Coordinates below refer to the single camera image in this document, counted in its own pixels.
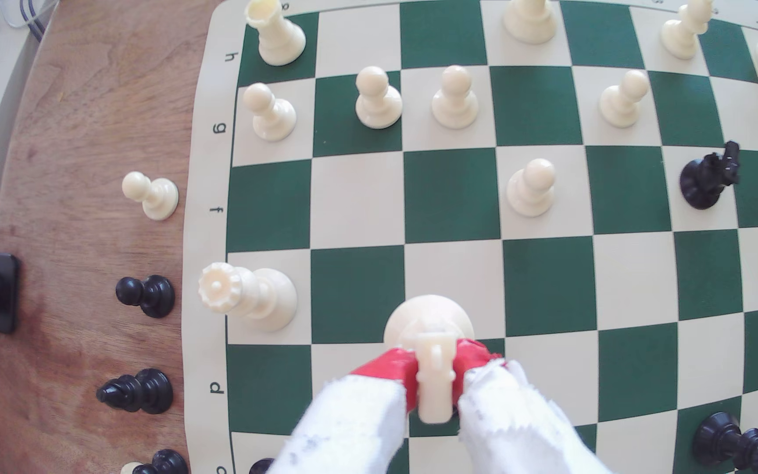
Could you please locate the black chess knight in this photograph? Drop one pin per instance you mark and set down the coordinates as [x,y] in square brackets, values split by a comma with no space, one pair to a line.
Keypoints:
[703,181]

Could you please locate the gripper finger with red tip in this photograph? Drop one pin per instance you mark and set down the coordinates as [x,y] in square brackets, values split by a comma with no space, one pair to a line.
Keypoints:
[510,428]
[352,428]

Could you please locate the white chess king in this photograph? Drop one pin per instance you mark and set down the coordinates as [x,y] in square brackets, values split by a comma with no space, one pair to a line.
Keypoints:
[530,23]

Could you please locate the white chess knight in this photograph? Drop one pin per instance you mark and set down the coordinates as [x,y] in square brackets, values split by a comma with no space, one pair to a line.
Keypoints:
[428,321]

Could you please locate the black chess queen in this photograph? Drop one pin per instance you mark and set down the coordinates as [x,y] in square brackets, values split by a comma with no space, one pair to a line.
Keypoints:
[718,438]

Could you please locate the white chess bishop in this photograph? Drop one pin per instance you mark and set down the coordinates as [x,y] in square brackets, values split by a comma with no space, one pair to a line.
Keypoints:
[681,33]

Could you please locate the green white chess mat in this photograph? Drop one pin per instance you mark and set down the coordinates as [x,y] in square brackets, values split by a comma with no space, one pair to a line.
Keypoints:
[451,197]

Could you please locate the white chess queen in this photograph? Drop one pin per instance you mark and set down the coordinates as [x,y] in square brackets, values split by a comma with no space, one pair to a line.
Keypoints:
[257,299]

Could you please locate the white chess pawn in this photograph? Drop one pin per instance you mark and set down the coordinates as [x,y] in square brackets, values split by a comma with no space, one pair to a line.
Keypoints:
[622,102]
[455,102]
[379,104]
[158,197]
[529,191]
[129,469]
[272,117]

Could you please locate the black chess bishop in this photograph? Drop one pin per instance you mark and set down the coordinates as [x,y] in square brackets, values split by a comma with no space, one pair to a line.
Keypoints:
[149,392]

